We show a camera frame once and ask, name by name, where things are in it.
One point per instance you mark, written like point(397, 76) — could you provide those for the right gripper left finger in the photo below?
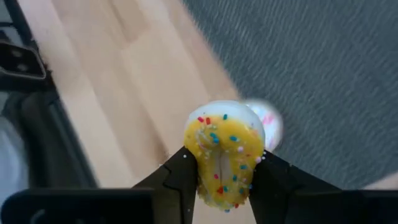
point(177, 177)

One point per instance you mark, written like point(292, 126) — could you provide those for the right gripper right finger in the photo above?
point(275, 183)

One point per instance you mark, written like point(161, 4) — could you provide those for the grey woven placemat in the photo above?
point(311, 77)

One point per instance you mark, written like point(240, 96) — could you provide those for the small yellow sprinkled donut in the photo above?
point(224, 149)

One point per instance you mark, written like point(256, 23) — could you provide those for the small white pink donut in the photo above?
point(273, 124)

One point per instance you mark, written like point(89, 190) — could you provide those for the black metal table frame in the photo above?
point(18, 67)

